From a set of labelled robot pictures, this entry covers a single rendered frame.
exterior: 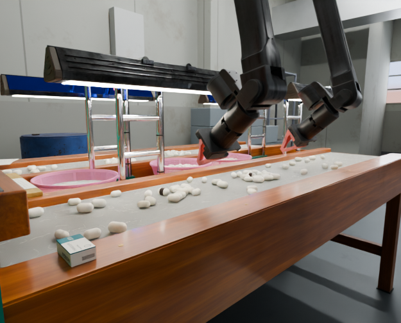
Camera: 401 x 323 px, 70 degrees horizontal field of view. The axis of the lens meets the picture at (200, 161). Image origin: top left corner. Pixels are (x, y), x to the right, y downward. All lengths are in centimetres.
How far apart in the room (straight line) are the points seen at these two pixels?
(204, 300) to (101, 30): 324
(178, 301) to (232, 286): 14
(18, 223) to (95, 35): 312
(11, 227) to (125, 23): 326
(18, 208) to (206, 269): 32
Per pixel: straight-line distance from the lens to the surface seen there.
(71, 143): 243
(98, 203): 76
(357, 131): 673
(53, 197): 82
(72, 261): 44
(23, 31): 325
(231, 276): 62
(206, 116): 365
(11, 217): 50
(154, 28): 399
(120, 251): 47
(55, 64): 68
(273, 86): 55
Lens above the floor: 97
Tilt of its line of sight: 9 degrees down
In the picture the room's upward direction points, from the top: straight up
